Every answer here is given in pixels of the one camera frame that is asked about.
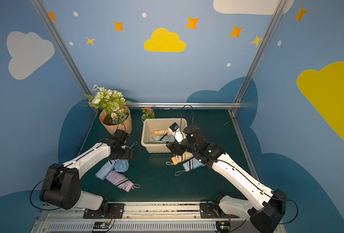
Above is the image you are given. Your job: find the tan umbrella with black strap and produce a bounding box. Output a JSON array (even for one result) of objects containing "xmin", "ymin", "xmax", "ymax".
[{"xmin": 165, "ymin": 151, "xmax": 193, "ymax": 166}]

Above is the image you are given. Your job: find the sky blue umbrella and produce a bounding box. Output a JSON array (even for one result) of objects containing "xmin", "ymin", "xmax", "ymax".
[{"xmin": 114, "ymin": 142, "xmax": 138, "ymax": 173}]

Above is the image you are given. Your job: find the mint umbrella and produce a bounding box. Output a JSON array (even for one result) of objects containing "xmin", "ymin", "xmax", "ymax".
[{"xmin": 148, "ymin": 135, "xmax": 175, "ymax": 144}]

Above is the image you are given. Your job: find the pale blue umbrella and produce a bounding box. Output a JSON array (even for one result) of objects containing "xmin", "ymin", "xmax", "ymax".
[{"xmin": 95, "ymin": 160, "xmax": 117, "ymax": 181}]

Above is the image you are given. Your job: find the beige umbrella front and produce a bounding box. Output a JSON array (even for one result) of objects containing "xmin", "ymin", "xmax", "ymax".
[{"xmin": 149, "ymin": 129, "xmax": 172, "ymax": 136}]

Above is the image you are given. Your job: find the blue-grey umbrella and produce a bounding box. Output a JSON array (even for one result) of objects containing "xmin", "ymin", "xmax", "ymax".
[{"xmin": 175, "ymin": 158, "xmax": 205, "ymax": 176}]

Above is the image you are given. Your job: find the lilac umbrella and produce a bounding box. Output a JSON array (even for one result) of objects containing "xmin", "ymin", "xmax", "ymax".
[{"xmin": 106, "ymin": 170, "xmax": 141, "ymax": 192}]

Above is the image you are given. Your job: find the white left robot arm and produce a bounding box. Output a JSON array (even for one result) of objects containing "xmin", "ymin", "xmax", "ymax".
[{"xmin": 40, "ymin": 129, "xmax": 133, "ymax": 216}]

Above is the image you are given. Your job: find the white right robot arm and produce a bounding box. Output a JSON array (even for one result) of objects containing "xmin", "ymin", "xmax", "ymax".
[{"xmin": 167, "ymin": 123, "xmax": 286, "ymax": 233}]

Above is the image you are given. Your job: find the beige plastic storage box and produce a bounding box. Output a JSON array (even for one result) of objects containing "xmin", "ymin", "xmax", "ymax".
[{"xmin": 141, "ymin": 118, "xmax": 187, "ymax": 153}]

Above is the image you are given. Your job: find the tan pot with white flowers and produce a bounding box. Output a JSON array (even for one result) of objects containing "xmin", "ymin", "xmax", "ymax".
[{"xmin": 84, "ymin": 85, "xmax": 132, "ymax": 135}]

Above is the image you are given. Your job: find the small pink flower pot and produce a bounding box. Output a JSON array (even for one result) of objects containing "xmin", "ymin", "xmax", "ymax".
[{"xmin": 141, "ymin": 107, "xmax": 155, "ymax": 122}]

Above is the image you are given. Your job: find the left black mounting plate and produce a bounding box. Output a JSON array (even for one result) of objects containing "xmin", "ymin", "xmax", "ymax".
[{"xmin": 83, "ymin": 197, "xmax": 125, "ymax": 219}]

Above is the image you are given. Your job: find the black mounting plate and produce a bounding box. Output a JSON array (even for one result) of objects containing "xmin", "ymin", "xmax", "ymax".
[
  {"xmin": 199, "ymin": 200, "xmax": 230, "ymax": 219},
  {"xmin": 83, "ymin": 197, "xmax": 125, "ymax": 219}
]

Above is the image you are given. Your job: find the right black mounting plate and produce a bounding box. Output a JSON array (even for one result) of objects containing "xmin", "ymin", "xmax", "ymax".
[{"xmin": 199, "ymin": 200, "xmax": 230, "ymax": 219}]

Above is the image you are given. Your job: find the left green circuit board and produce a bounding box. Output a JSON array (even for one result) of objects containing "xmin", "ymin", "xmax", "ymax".
[{"xmin": 92, "ymin": 221, "xmax": 112, "ymax": 233}]

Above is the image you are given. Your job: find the green circuit board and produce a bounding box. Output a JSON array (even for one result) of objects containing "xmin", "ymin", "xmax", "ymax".
[
  {"xmin": 215, "ymin": 221, "xmax": 231, "ymax": 233},
  {"xmin": 92, "ymin": 221, "xmax": 112, "ymax": 233}
]

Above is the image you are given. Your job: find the right green circuit board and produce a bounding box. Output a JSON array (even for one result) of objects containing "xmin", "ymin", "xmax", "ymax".
[{"xmin": 215, "ymin": 221, "xmax": 231, "ymax": 233}]

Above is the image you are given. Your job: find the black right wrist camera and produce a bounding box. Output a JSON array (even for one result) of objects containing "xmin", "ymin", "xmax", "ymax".
[{"xmin": 168, "ymin": 123, "xmax": 185, "ymax": 144}]

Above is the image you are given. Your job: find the aluminium frame back bar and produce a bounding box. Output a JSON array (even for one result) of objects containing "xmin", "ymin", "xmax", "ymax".
[{"xmin": 127, "ymin": 103, "xmax": 241, "ymax": 109}]

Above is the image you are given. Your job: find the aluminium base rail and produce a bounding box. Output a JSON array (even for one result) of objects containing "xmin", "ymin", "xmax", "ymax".
[{"xmin": 31, "ymin": 202, "xmax": 258, "ymax": 233}]

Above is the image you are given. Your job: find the aluminium frame left post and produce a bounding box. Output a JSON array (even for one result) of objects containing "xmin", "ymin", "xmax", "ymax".
[{"xmin": 30, "ymin": 0, "xmax": 91, "ymax": 95}]

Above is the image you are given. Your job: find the aluminium frame post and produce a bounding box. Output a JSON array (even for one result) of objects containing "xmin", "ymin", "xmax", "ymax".
[
  {"xmin": 30, "ymin": 0, "xmax": 91, "ymax": 95},
  {"xmin": 234, "ymin": 0, "xmax": 287, "ymax": 104}
]

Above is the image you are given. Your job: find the aluminium frame right post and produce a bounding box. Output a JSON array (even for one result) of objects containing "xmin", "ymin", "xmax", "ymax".
[{"xmin": 234, "ymin": 0, "xmax": 287, "ymax": 104}]

